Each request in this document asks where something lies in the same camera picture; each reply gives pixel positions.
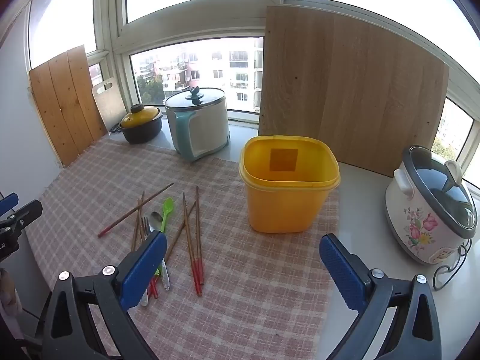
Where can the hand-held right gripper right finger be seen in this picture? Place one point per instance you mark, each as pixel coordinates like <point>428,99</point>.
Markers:
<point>341,273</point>

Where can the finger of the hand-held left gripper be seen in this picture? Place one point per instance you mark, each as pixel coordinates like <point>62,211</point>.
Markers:
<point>24,213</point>
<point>9,199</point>

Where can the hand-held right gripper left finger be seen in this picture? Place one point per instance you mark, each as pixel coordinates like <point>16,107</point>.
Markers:
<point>144,270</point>

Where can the pile of wooden chopsticks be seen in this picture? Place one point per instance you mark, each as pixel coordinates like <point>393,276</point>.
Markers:
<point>189,228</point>

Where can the green plastic spoon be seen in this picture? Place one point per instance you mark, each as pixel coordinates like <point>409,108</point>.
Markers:
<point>167,208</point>

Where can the yellow plastic bin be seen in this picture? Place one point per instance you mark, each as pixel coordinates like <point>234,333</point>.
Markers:
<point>279,210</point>

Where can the person's left forearm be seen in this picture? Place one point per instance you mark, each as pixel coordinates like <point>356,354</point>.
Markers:
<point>7,292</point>

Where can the metal spoon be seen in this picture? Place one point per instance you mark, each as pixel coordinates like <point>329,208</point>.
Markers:
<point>156,218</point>

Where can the pink checkered cloth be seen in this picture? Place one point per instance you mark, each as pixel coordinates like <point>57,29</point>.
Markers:
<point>243,288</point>

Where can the floral white rice cooker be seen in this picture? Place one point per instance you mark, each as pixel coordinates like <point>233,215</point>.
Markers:
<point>420,213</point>

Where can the pine plank board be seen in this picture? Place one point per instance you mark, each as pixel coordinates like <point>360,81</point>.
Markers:
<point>63,108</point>

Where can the small wooden cutting board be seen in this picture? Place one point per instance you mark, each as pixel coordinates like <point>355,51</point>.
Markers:
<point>108,105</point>

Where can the yellow-lidded clay pot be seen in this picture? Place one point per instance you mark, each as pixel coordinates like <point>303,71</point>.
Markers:
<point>141,122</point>

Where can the white teal electric pot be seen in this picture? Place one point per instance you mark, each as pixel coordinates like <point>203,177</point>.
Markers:
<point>206,127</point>

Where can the large oak board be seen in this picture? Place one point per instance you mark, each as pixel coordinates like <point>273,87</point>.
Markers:
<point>348,90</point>

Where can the white window frame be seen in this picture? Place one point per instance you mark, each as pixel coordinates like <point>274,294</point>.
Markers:
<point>108,7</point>

